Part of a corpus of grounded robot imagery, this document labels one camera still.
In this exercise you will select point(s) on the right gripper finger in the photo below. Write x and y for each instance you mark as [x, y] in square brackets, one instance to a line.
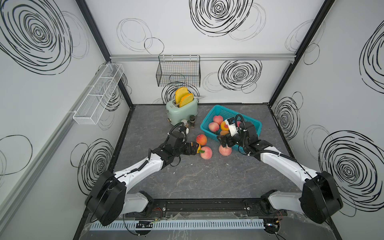
[232, 141]
[223, 139]

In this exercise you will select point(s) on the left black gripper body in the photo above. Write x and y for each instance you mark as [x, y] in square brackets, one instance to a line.
[184, 149]

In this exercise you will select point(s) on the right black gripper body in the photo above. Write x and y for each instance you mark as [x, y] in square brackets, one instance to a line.
[243, 143]

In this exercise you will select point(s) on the orange red wrinkled peach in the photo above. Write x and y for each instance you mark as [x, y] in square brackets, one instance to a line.
[201, 139]

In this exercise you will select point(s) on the pink peach with leaf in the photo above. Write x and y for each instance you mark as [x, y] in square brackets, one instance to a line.
[206, 153]

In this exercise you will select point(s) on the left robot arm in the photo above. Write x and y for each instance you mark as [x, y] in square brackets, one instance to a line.
[110, 196]

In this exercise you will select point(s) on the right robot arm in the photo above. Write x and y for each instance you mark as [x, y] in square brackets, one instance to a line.
[318, 198]

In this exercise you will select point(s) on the teal plastic basket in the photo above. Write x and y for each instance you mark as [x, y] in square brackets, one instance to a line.
[226, 113]

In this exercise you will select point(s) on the silver lid spice jar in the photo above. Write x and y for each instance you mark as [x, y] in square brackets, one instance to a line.
[185, 122]

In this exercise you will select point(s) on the black lid spice bottle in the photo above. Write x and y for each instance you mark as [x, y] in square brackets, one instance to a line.
[192, 121]

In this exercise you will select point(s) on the mint green toaster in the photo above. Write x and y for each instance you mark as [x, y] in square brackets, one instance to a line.
[177, 114]

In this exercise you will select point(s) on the front yellow toast slice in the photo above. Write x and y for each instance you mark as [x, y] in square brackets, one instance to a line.
[188, 98]

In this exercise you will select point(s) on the yellow toast slice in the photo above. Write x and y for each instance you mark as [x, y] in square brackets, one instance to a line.
[180, 93]
[188, 98]

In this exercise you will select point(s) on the rear yellow toast slice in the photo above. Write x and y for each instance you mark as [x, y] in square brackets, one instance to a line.
[180, 93]

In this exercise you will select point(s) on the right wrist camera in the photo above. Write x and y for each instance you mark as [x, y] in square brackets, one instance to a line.
[232, 126]

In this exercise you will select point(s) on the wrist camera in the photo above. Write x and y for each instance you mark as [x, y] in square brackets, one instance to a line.
[232, 126]
[184, 130]

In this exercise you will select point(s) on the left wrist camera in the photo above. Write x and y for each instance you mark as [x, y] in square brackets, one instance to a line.
[184, 130]

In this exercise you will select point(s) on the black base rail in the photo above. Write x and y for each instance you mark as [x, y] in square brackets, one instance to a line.
[250, 207]

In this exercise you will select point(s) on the black wire wall basket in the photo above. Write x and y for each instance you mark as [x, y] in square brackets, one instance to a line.
[185, 69]

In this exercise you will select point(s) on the aluminium wall rail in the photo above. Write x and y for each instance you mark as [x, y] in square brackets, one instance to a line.
[203, 57]

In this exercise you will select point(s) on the white slotted cable duct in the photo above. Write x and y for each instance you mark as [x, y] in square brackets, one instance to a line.
[219, 224]

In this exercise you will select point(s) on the white mesh wall shelf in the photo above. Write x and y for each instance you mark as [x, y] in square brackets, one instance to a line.
[95, 103]

